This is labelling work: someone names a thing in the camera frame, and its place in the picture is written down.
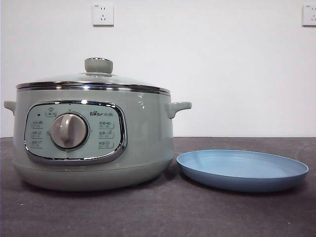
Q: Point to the blue plate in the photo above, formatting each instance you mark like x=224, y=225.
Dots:
x=237, y=165

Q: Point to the glass lid with round knob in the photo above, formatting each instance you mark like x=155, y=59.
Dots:
x=98, y=65

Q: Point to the white wall socket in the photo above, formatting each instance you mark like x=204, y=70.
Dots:
x=309, y=15
x=103, y=14

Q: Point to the pale green electric steamer pot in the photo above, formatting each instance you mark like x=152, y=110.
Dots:
x=145, y=138

